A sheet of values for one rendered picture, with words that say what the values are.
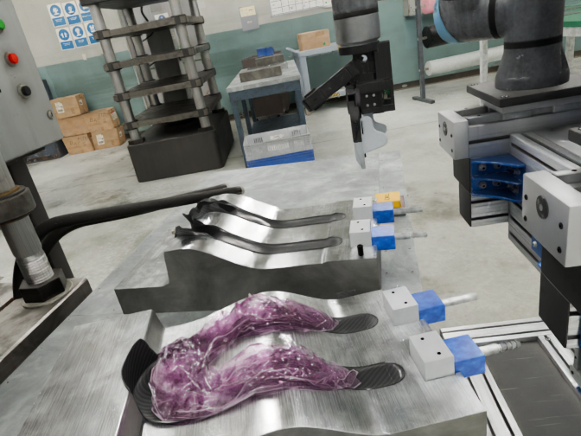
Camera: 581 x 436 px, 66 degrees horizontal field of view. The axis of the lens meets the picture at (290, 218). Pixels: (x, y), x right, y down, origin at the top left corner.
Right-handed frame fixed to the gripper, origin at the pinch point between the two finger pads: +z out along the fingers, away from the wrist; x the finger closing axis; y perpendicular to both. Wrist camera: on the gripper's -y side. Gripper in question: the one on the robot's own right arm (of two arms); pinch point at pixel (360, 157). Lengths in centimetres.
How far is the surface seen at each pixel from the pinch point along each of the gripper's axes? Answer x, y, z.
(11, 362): -26, -69, 25
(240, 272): -17.7, -21.9, 13.0
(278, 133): 329, -95, 69
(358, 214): -2.5, -1.4, 10.7
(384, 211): -2.2, 3.5, 10.7
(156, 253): -3.9, -45.6, 14.8
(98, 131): 526, -416, 75
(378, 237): -12.9, 2.3, 10.6
